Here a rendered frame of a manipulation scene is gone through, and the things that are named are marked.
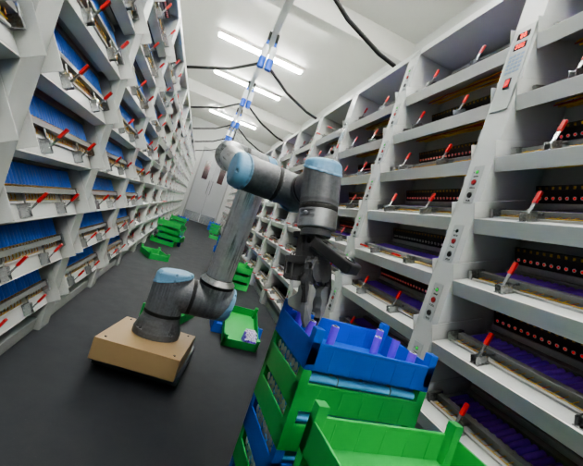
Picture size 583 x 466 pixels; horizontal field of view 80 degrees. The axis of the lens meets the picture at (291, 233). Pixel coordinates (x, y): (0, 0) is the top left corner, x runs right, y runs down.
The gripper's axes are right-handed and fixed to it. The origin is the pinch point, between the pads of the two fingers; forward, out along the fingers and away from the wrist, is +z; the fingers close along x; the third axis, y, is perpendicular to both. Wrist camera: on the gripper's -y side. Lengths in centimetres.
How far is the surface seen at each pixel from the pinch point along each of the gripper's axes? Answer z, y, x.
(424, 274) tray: -17, -3, -58
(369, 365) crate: 6.6, -12.2, -3.6
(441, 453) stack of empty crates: 19.4, -25.2, -8.7
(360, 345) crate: 5.9, -0.1, -22.4
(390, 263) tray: -21, 14, -70
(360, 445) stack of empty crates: 17.6, -16.3, 5.8
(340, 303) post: -2, 48, -91
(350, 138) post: -113, 78, -131
